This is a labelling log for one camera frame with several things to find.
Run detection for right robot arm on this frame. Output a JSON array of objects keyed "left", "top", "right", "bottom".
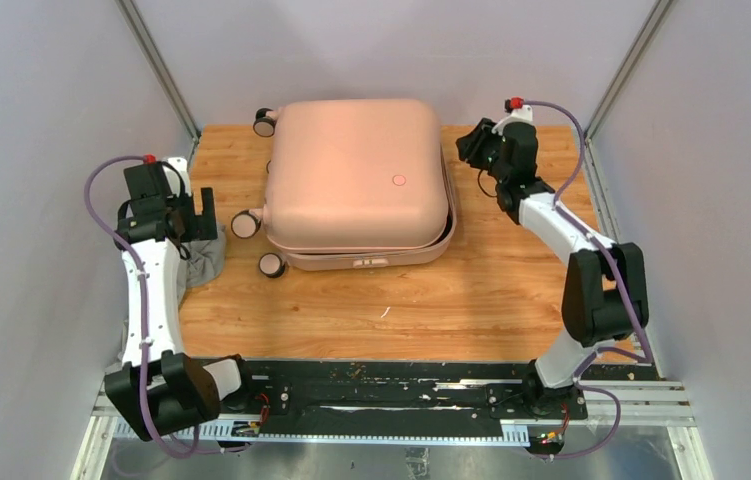
[{"left": 455, "top": 118, "right": 649, "bottom": 418}]

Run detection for aluminium frame rails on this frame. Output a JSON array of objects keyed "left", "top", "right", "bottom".
[{"left": 70, "top": 377, "right": 714, "bottom": 480}]

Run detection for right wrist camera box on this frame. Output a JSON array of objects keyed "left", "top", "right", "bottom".
[{"left": 492, "top": 105, "right": 534, "bottom": 136}]

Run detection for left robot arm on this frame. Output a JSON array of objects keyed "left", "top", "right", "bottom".
[{"left": 104, "top": 155, "right": 258, "bottom": 441}]

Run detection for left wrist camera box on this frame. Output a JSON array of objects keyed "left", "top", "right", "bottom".
[{"left": 163, "top": 157, "right": 191, "bottom": 196}]

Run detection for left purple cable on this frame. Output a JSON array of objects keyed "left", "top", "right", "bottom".
[{"left": 83, "top": 154, "right": 250, "bottom": 460}]

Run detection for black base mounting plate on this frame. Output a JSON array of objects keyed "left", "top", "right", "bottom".
[{"left": 222, "top": 359, "right": 587, "bottom": 439}]

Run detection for grey cloth garment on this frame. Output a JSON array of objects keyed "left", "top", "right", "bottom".
[{"left": 106, "top": 225, "right": 228, "bottom": 372}]

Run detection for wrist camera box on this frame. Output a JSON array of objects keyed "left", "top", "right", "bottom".
[
  {"left": 163, "top": 157, "right": 191, "bottom": 196},
  {"left": 492, "top": 105, "right": 534, "bottom": 136}
]

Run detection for pink suitcase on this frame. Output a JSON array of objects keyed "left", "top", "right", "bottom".
[{"left": 230, "top": 98, "right": 457, "bottom": 278}]

